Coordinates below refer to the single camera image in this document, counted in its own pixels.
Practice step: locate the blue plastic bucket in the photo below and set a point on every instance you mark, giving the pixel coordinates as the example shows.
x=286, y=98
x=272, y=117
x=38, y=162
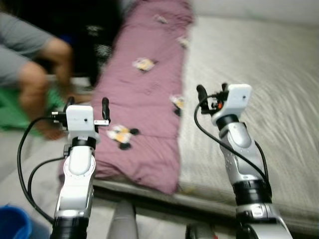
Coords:
x=12, y=224

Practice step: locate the patterned grey white mattress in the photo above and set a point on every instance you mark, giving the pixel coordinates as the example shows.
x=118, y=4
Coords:
x=259, y=99

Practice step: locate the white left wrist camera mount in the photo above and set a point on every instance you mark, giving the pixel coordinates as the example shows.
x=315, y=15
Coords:
x=79, y=119

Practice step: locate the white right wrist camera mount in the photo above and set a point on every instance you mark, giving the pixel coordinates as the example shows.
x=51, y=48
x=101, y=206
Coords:
x=237, y=99

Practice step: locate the grey left robot leg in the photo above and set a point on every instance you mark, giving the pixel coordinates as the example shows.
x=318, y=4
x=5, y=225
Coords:
x=122, y=224

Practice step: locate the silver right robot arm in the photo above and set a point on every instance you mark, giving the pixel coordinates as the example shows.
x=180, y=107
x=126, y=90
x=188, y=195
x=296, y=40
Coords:
x=239, y=144

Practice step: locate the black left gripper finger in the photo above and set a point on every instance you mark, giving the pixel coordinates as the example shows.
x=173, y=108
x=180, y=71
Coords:
x=105, y=107
x=70, y=103

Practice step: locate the black bed frame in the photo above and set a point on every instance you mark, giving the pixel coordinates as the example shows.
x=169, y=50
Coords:
x=149, y=200

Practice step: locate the person in grey shorts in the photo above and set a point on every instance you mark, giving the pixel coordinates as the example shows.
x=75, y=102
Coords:
x=20, y=45

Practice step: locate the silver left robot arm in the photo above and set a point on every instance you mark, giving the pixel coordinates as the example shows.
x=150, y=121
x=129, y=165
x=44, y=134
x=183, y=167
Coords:
x=77, y=184

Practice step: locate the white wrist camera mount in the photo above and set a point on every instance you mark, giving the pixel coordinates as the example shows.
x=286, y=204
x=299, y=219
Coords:
x=237, y=99
x=79, y=119

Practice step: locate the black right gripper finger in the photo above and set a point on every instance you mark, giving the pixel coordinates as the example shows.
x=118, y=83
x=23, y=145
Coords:
x=224, y=88
x=201, y=92

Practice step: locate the maroon blanket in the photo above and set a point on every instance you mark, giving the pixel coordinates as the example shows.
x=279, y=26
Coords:
x=144, y=109

